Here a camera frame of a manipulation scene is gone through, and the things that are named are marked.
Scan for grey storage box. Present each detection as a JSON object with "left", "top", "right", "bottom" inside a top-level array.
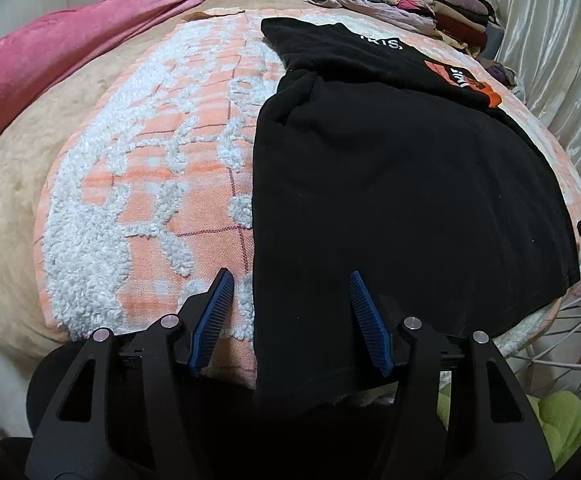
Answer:
[{"left": 483, "top": 22, "right": 503, "bottom": 61}]

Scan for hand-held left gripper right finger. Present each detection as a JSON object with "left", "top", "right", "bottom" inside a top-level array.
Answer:
[{"left": 349, "top": 270, "right": 556, "bottom": 480}]

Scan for pile of folded clothes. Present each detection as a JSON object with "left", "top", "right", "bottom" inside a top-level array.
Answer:
[{"left": 369, "top": 0, "right": 496, "bottom": 51}]

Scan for white satin curtain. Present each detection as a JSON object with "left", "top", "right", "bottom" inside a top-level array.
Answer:
[{"left": 490, "top": 0, "right": 581, "bottom": 221}]

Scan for beige fleece bed sheet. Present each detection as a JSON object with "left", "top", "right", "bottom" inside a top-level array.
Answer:
[{"left": 0, "top": 0, "right": 301, "bottom": 361}]

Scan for white plastic bag of clothes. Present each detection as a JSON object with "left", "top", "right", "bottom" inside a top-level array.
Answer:
[{"left": 485, "top": 57, "right": 526, "bottom": 101}]

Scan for lime green pants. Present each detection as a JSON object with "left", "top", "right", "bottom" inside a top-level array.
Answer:
[{"left": 437, "top": 390, "right": 581, "bottom": 471}]

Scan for pink quilt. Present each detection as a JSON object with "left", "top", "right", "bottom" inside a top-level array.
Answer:
[{"left": 0, "top": 0, "right": 238, "bottom": 153}]

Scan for black t-shirt with orange print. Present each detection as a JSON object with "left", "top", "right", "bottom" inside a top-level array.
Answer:
[{"left": 250, "top": 16, "right": 581, "bottom": 406}]

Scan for orange and white fleece blanket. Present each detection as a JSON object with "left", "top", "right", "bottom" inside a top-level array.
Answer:
[{"left": 33, "top": 2, "right": 581, "bottom": 391}]

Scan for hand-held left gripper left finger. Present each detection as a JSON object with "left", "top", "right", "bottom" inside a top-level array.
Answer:
[{"left": 24, "top": 267, "right": 235, "bottom": 480}]

